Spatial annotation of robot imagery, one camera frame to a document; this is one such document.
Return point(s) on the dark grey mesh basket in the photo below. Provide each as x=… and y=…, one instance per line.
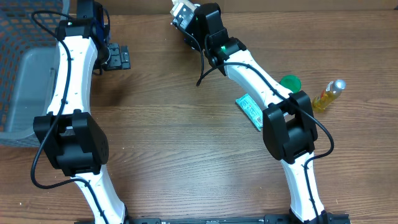
x=29, y=65

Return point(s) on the brown printed snack pouch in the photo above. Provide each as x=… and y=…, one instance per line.
x=179, y=4

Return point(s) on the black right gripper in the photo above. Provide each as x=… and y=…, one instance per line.
x=196, y=45

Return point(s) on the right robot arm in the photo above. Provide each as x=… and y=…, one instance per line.
x=289, y=128

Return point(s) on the mint green snack packet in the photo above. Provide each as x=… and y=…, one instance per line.
x=251, y=110

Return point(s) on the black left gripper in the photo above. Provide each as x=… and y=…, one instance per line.
x=117, y=62

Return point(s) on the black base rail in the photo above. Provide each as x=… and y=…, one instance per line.
x=211, y=220

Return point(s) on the yellow liquid bottle grey cap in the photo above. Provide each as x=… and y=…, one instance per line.
x=332, y=91

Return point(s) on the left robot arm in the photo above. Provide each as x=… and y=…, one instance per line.
x=68, y=134

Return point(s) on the green white Knorr container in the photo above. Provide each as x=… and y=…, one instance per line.
x=292, y=83

